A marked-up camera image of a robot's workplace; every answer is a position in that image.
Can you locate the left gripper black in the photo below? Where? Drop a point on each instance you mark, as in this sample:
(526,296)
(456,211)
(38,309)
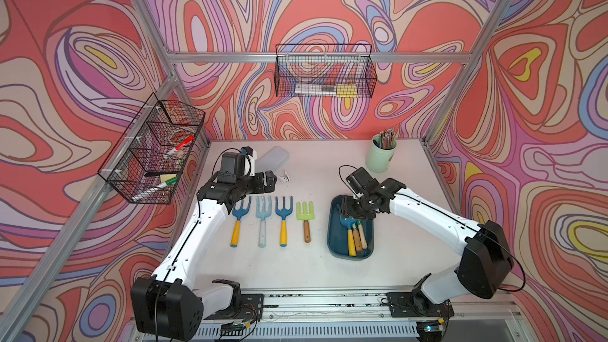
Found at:
(260,188)

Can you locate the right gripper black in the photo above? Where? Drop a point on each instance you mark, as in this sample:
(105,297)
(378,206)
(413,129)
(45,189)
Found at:
(347,209)

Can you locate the dark blue rake yellow handle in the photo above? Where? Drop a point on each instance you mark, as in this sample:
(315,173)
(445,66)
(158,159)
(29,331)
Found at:
(283,210)

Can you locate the light blue rake white handle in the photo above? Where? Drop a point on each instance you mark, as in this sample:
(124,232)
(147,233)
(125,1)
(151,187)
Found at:
(263,212)

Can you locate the green rake wooden handle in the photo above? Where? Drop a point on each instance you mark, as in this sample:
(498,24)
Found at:
(305,213)

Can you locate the teal storage box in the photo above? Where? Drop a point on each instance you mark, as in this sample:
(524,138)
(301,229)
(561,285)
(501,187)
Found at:
(337,241)

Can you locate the blue tool yellow handle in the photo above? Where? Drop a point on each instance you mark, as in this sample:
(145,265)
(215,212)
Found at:
(348,223)

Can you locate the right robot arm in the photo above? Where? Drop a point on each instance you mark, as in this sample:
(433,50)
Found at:
(485,256)

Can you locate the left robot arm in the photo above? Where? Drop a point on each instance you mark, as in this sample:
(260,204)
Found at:
(167,303)

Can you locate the translucent plastic case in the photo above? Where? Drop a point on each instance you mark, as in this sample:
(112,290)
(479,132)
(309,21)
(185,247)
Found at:
(274,160)

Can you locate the green pencil cup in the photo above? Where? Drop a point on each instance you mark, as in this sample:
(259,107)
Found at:
(378,158)

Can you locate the pencils in cup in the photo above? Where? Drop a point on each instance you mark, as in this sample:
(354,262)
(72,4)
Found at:
(385,140)

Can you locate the red marker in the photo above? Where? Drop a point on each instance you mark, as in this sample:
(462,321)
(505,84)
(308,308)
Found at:
(180,146)

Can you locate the yellow eraser in basket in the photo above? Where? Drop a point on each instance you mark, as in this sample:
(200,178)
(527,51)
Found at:
(347,91)

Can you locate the green white marker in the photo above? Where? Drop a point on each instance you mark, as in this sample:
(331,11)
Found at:
(157,192)

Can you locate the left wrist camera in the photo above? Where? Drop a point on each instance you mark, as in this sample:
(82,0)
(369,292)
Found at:
(250,159)

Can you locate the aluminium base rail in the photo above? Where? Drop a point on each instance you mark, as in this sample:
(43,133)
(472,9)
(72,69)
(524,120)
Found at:
(379,314)

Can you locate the left wire basket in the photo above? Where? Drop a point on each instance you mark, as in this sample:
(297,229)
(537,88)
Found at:
(140,155)

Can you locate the wire basket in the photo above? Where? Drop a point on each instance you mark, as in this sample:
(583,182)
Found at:
(314,69)
(140,155)

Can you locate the back wire basket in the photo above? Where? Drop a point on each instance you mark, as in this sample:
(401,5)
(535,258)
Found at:
(314,69)

